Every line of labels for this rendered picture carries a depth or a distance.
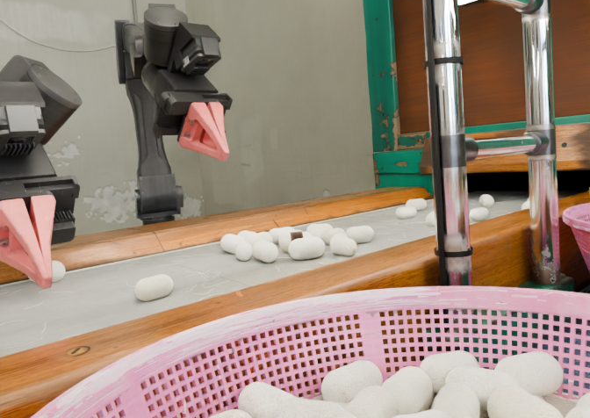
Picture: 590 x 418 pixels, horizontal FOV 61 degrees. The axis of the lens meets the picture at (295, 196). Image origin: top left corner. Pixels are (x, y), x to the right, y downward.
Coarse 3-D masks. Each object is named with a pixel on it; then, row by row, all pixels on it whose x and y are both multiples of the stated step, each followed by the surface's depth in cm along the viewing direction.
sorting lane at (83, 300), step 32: (352, 224) 73; (384, 224) 71; (416, 224) 68; (160, 256) 59; (192, 256) 57; (224, 256) 56; (288, 256) 53; (320, 256) 52; (352, 256) 51; (0, 288) 49; (32, 288) 48; (64, 288) 46; (96, 288) 46; (128, 288) 45; (192, 288) 43; (224, 288) 42; (0, 320) 38; (32, 320) 37; (64, 320) 36; (96, 320) 36; (128, 320) 35; (0, 352) 31
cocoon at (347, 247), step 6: (336, 240) 51; (342, 240) 51; (348, 240) 50; (330, 246) 52; (336, 246) 51; (342, 246) 50; (348, 246) 50; (354, 246) 50; (336, 252) 51; (342, 252) 50; (348, 252) 50; (354, 252) 50
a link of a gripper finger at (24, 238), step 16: (0, 208) 43; (16, 208) 43; (0, 224) 44; (16, 224) 43; (64, 224) 50; (0, 240) 45; (16, 240) 45; (32, 240) 43; (64, 240) 51; (0, 256) 46; (16, 256) 45; (32, 256) 42; (32, 272) 43
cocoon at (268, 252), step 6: (258, 246) 51; (264, 246) 50; (270, 246) 50; (276, 246) 51; (258, 252) 50; (264, 252) 50; (270, 252) 50; (276, 252) 50; (258, 258) 51; (264, 258) 50; (270, 258) 50; (276, 258) 51
